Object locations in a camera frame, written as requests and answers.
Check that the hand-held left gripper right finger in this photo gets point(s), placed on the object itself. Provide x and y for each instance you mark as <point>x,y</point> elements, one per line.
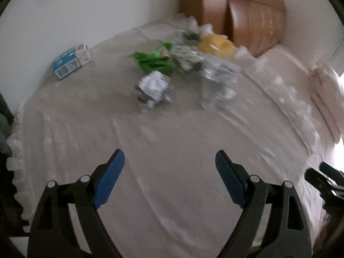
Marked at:
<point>231,178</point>

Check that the green plastic wrapper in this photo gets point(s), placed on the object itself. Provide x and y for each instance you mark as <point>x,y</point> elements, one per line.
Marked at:
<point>151,60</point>

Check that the blue and white carton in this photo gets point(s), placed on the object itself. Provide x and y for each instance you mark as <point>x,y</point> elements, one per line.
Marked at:
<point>68,63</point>

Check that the wooden headboard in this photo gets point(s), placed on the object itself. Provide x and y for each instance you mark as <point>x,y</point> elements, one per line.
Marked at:
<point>255,16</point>

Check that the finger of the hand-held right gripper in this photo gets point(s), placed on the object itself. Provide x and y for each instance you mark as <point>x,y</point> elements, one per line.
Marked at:
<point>326,178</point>

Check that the pale pink bed sheet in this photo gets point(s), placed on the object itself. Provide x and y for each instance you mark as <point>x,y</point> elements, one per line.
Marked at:
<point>285,67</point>

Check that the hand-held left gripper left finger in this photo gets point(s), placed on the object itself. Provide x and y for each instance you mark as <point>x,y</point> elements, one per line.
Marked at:
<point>108,178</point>

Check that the folded white towel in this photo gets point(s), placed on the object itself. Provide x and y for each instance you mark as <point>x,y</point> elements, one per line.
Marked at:
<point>329,88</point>

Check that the yellow plastic wrapper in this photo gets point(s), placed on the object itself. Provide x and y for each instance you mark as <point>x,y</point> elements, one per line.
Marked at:
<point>215,45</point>

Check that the crumpled white plastic bag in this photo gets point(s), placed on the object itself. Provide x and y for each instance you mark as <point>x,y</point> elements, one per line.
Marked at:
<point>219,80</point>

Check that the crumpled white paper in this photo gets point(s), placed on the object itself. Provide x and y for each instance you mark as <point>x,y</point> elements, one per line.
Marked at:
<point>154,87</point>

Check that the white lace bedspread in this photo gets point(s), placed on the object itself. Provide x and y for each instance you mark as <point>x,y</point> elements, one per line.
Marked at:
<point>166,139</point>

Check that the crumpled silver foil wrapper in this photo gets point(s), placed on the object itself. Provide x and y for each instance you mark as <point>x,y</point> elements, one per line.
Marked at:
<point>188,56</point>

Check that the dark cloth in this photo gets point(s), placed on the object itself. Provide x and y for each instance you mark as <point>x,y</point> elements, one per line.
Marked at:
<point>5,129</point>

